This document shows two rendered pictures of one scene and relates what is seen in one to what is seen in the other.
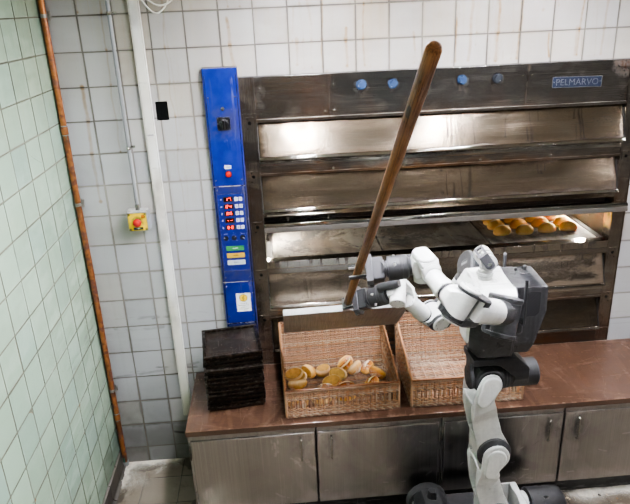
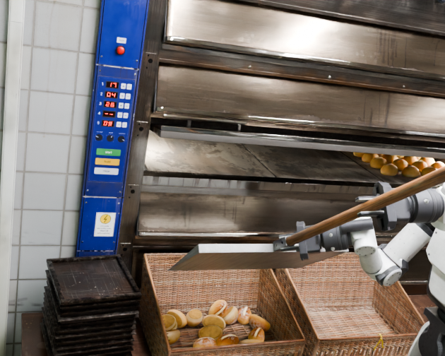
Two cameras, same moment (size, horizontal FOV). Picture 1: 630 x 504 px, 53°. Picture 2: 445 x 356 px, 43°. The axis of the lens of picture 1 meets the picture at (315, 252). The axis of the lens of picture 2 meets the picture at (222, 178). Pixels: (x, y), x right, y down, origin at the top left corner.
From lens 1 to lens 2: 123 cm
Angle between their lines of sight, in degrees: 18
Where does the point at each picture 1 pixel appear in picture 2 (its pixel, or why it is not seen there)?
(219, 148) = (115, 12)
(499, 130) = (429, 57)
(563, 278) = not seen: outside the picture
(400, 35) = not seen: outside the picture
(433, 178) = (352, 100)
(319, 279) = (201, 204)
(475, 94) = (416, 10)
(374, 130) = (304, 30)
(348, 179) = (261, 85)
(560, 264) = not seen: hidden behind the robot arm
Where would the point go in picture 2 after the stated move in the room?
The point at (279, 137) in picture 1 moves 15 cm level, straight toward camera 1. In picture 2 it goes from (193, 14) to (205, 20)
